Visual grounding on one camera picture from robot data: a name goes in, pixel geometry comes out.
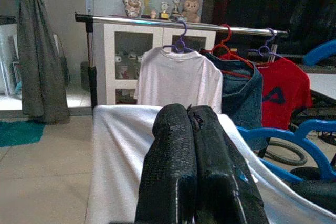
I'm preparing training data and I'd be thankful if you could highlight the tall silver clock trophy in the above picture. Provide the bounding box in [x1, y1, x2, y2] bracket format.
[170, 0, 182, 22]

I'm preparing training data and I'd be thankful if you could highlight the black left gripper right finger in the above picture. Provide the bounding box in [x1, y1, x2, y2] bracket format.
[188, 105, 270, 224]

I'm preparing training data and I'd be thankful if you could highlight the grey curtain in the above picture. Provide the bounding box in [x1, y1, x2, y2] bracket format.
[9, 0, 70, 124]

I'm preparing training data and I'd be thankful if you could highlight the dark green hose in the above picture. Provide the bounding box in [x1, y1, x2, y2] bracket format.
[264, 140, 308, 167]

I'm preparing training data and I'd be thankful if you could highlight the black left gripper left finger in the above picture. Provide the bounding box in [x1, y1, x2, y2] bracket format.
[135, 103, 197, 224]

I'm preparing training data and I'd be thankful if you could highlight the blue denim garment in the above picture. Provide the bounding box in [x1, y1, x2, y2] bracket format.
[201, 50, 265, 151]

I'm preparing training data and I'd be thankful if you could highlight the small gold clock trophy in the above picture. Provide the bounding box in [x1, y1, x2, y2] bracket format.
[159, 1, 170, 20]

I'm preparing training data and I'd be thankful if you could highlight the white t-shirt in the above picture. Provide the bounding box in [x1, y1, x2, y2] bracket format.
[133, 47, 224, 114]
[85, 104, 336, 224]

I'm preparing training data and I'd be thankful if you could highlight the purple plastic hanger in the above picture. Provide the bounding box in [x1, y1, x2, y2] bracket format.
[161, 20, 195, 54]
[248, 27, 286, 61]

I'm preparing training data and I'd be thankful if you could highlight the black chrome clothes rack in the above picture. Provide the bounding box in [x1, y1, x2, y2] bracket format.
[75, 13, 289, 109]

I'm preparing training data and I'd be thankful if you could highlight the beige plush rabbit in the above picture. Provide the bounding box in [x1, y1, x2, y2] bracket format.
[181, 0, 202, 23]

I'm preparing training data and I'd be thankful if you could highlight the red plastic hanger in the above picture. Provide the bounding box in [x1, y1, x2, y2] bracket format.
[209, 24, 255, 79]

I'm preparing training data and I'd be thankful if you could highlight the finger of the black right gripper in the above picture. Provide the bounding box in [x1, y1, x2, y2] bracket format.
[288, 179, 336, 214]
[290, 167, 322, 183]

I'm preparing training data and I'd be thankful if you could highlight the white glass-door cabinet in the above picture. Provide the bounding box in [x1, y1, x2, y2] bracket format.
[93, 15, 217, 105]

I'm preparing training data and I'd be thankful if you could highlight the teddy bear figurine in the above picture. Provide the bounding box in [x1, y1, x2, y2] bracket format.
[122, 0, 144, 18]

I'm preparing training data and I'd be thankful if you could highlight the teal floor mat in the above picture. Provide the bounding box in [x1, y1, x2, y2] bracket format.
[0, 120, 45, 148]

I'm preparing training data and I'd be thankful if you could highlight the blue plastic hanger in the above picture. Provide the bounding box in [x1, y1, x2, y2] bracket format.
[236, 39, 336, 183]

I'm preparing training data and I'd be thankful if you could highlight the yellow green ornament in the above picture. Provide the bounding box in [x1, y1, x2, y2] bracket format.
[141, 0, 157, 19]

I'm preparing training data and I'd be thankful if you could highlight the red printed t-shirt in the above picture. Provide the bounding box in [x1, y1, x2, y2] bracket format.
[256, 57, 313, 130]

